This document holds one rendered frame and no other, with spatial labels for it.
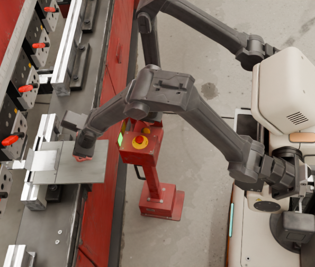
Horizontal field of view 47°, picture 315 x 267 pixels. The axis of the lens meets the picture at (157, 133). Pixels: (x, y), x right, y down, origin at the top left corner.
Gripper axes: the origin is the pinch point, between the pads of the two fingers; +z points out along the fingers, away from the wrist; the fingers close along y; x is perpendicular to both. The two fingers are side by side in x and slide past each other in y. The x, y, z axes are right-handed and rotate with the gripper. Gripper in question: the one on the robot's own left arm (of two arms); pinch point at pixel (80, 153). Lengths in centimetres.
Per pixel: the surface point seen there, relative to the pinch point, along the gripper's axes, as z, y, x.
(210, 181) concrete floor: 66, -40, 93
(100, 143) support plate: -0.3, -6.1, 6.6
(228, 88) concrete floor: 57, -118, 108
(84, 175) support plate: 1.8, 7.1, 3.0
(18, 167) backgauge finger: 13.7, 3.6, -19.8
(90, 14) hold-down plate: 17, -97, -6
